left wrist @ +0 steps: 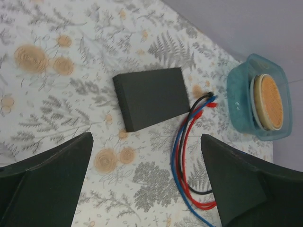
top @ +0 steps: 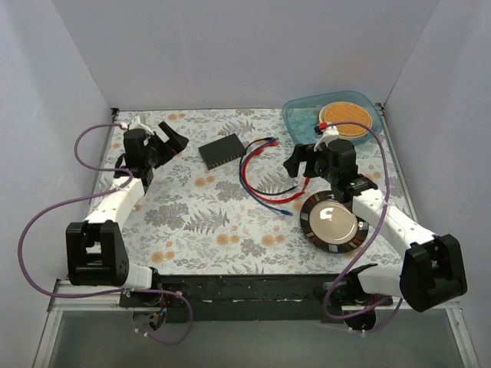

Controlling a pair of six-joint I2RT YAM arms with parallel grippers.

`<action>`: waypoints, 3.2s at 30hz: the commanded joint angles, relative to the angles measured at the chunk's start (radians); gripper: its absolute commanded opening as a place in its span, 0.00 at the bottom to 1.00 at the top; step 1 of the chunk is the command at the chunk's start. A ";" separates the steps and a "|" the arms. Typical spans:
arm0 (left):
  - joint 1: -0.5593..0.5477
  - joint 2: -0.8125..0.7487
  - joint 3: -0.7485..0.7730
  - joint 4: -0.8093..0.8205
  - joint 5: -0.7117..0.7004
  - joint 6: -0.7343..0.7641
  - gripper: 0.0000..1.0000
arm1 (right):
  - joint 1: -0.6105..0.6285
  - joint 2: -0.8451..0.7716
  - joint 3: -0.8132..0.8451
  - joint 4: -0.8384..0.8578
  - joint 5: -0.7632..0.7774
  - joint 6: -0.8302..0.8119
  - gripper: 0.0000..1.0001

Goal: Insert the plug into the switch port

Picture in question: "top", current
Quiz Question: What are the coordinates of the red ethernet cable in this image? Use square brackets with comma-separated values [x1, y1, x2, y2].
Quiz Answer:
[242, 143, 312, 203]

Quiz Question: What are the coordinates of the black network switch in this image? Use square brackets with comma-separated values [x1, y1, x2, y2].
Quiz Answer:
[198, 133, 246, 170]

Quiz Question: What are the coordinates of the black ethernet cable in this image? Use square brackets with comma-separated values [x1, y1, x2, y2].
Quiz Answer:
[239, 136, 298, 196]

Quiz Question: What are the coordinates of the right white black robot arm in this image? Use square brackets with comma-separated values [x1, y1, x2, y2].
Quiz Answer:
[284, 139, 468, 312]

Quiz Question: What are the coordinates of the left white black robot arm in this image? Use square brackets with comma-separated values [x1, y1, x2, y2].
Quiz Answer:
[66, 120, 189, 307]

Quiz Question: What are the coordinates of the blue plastic container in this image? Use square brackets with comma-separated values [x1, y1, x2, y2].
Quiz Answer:
[282, 90, 383, 143]

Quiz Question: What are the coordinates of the orange woven round coaster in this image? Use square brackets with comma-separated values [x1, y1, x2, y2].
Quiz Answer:
[318, 102, 373, 140]

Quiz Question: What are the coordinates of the dark rimmed beige plate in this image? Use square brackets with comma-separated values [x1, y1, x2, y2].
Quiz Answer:
[299, 191, 369, 254]

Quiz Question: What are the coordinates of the floral patterned table mat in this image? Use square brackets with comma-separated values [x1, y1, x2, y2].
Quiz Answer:
[117, 109, 402, 274]

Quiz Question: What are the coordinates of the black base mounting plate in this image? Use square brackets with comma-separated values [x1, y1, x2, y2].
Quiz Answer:
[119, 274, 385, 323]

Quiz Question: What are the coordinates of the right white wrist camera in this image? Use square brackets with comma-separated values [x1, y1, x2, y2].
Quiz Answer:
[314, 122, 339, 152]

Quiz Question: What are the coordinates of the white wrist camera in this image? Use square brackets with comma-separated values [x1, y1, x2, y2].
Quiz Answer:
[119, 115, 154, 135]
[314, 122, 339, 152]

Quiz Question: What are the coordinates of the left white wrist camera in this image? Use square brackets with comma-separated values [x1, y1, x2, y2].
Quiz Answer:
[119, 115, 154, 135]

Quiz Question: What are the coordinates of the blue ethernet cable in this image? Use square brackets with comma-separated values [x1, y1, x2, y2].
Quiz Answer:
[239, 137, 293, 216]

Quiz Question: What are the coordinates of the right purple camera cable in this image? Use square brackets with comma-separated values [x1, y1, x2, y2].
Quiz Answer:
[321, 120, 403, 334]

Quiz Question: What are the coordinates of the purple camera cable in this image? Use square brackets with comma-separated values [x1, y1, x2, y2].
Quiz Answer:
[321, 120, 403, 334]
[18, 123, 193, 346]

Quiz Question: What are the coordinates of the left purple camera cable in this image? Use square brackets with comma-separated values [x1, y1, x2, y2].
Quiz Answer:
[18, 123, 193, 346]

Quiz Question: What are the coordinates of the aluminium frame rail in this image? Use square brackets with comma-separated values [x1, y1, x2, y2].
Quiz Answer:
[48, 278, 133, 312]

